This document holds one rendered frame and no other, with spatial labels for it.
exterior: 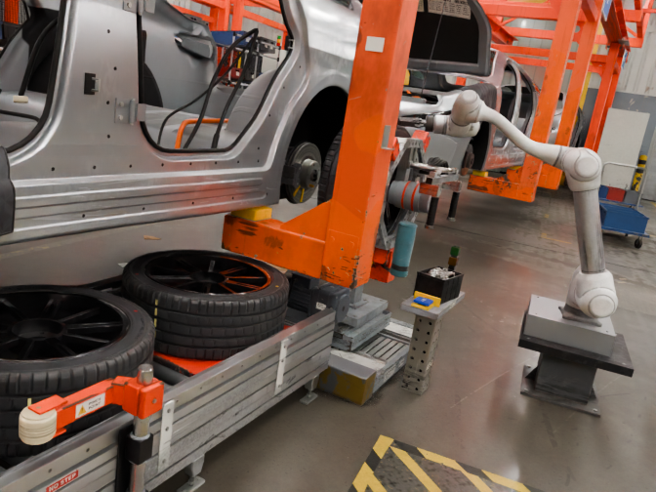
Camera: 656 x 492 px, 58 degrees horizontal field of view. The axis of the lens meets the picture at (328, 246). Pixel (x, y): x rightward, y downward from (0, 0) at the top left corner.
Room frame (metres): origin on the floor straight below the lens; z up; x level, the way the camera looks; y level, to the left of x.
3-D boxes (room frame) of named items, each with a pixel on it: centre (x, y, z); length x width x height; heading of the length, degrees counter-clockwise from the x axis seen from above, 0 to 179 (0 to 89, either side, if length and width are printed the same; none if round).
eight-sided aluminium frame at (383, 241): (2.91, -0.31, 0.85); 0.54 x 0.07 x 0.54; 154
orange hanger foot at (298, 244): (2.54, 0.21, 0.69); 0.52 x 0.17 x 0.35; 64
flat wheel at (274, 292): (2.27, 0.46, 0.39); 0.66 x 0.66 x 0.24
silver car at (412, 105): (7.74, -1.20, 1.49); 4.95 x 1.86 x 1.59; 154
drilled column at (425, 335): (2.55, -0.51, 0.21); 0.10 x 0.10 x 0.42; 64
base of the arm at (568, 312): (2.80, -1.28, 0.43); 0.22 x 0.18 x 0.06; 168
